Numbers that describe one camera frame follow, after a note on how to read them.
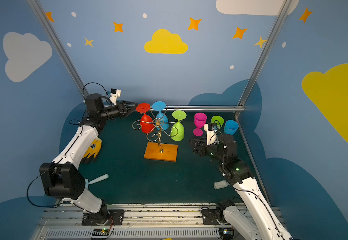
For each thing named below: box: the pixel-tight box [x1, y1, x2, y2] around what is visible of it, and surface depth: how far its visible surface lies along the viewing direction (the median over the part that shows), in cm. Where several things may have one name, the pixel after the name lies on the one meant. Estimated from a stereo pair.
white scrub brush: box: [213, 180, 230, 190], surface depth 86 cm
